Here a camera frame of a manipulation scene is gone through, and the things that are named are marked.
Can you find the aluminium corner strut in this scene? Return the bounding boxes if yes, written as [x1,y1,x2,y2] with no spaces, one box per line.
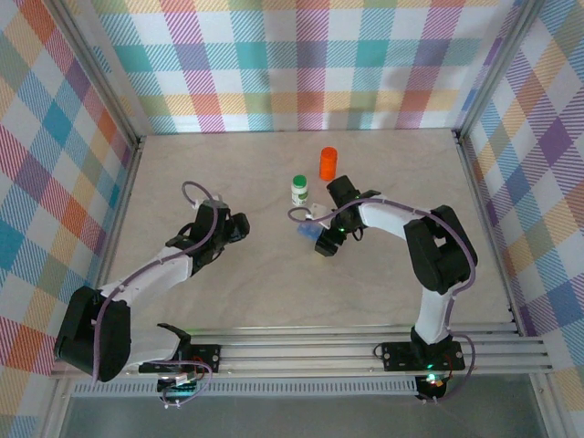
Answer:
[528,372,565,438]
[40,377,77,438]

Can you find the white pill bottle green cap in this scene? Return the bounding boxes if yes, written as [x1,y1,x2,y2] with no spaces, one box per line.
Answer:
[290,174,310,207]

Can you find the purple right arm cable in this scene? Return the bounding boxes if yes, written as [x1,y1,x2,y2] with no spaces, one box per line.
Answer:
[287,198,480,405]

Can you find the aluminium frame post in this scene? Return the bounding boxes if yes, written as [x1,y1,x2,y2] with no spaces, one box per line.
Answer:
[53,0,146,147]
[454,0,539,138]

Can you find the grey slotted cable duct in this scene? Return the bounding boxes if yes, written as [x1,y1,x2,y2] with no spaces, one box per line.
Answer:
[72,377,419,397]

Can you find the small controller board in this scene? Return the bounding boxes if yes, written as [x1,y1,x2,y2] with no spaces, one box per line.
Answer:
[157,371,202,402]
[417,371,446,401]

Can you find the aluminium side rail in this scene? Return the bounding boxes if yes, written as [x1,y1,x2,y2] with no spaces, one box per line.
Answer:
[454,130,526,337]
[93,134,148,297]

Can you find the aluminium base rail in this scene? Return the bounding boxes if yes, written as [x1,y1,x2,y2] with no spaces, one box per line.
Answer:
[49,321,551,380]

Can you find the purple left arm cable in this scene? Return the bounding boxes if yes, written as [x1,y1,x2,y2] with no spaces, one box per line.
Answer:
[90,181,224,408]

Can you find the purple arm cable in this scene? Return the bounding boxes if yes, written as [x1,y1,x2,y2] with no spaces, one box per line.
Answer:
[90,181,224,408]
[287,198,480,405]

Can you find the orange pill bottle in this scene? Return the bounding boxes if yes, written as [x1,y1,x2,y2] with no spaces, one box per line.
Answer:
[318,146,339,183]

